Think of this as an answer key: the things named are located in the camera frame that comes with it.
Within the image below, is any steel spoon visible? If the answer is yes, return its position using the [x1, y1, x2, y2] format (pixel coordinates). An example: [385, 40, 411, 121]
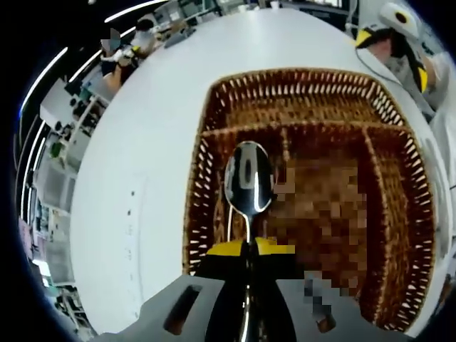
[223, 140, 274, 342]

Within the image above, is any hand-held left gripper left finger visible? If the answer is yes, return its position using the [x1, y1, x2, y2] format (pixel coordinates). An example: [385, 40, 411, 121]
[102, 240, 250, 342]

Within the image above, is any brown wicker storage tray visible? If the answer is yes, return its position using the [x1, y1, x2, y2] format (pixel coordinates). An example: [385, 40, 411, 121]
[181, 66, 437, 334]

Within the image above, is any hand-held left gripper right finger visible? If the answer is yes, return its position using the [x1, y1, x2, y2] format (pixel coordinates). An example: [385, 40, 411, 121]
[251, 237, 410, 342]

